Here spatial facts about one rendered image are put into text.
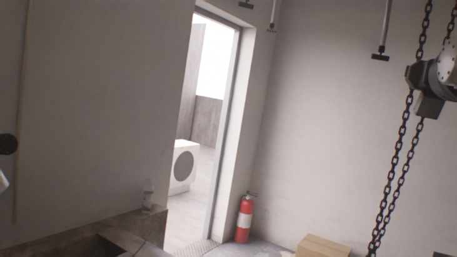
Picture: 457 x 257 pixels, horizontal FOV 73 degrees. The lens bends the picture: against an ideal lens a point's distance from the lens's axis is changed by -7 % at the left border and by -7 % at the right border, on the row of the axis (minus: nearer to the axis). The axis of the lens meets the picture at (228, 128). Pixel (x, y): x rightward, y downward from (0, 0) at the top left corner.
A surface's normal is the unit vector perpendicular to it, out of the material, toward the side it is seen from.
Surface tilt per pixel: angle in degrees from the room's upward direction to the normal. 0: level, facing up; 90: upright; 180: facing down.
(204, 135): 90
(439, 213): 90
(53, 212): 90
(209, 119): 90
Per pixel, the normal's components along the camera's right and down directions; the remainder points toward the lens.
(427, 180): -0.51, 0.03
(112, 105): 0.84, 0.20
